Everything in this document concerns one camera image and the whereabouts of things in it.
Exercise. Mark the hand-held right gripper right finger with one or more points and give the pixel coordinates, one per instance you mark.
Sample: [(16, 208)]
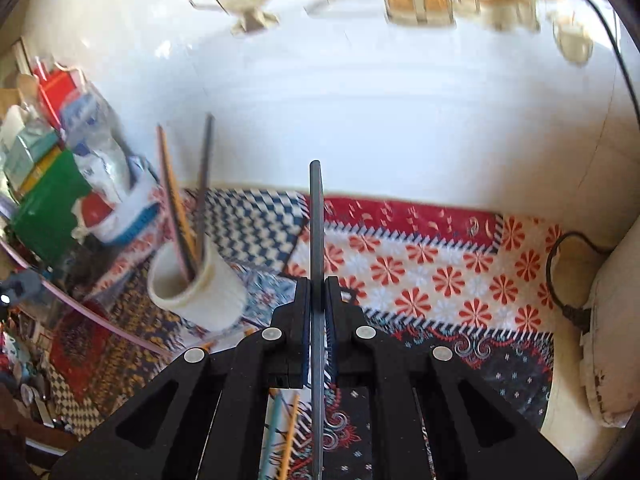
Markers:
[(332, 340)]

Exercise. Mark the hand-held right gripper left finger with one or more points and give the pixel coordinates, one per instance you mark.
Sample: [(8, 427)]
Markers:
[(305, 340)]

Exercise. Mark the pink chopstick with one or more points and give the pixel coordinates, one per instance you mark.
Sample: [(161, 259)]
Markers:
[(100, 317)]

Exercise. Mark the white cup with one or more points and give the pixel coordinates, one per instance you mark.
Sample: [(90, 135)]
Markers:
[(215, 295)]

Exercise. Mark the grey chopstick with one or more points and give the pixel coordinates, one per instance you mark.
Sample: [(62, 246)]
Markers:
[(316, 220)]

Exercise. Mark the black chopstick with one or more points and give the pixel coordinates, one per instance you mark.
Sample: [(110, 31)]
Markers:
[(174, 195)]

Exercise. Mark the green box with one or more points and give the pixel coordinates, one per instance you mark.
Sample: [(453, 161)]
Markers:
[(45, 200)]

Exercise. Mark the teal chopstick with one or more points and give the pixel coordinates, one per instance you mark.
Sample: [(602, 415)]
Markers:
[(272, 430)]

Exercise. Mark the printed patchwork blanket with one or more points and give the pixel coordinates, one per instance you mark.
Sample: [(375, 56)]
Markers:
[(425, 270)]

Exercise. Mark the teal carton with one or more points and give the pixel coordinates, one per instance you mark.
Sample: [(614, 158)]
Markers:
[(30, 155)]

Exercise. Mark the white printed bag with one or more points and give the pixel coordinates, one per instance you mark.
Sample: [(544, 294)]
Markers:
[(100, 170)]

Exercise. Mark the blue white plastic packet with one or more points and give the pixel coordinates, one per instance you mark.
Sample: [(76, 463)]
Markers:
[(85, 117)]

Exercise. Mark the purple chopstick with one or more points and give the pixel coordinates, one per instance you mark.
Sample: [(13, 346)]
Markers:
[(205, 185)]

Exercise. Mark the red box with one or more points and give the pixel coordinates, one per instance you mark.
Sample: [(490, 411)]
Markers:
[(57, 92)]

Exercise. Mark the worn white appliance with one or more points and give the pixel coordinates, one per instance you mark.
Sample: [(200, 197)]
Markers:
[(610, 350)]

